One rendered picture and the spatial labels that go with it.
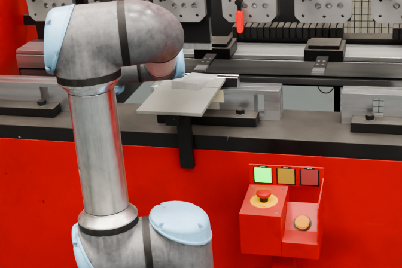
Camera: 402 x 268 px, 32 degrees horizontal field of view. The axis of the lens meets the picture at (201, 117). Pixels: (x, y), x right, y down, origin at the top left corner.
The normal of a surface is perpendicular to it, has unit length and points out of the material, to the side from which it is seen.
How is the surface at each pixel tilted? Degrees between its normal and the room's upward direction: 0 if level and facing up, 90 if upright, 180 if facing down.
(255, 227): 90
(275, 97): 90
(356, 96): 90
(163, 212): 8
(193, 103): 0
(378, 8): 90
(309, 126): 0
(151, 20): 60
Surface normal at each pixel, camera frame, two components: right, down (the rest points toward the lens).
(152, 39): 0.61, 0.30
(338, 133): -0.07, -0.92
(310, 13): -0.26, 0.40
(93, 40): 0.08, 0.22
